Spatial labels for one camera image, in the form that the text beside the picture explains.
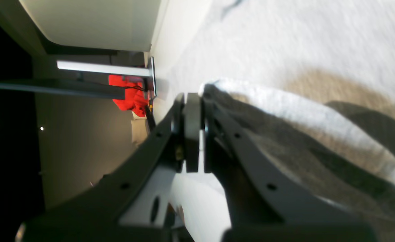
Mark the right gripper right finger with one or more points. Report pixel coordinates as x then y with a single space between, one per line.
263 204

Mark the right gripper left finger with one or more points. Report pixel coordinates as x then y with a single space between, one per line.
130 204

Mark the grey T-shirt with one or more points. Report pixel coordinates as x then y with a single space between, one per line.
311 81

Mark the red cloth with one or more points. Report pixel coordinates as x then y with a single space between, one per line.
135 98

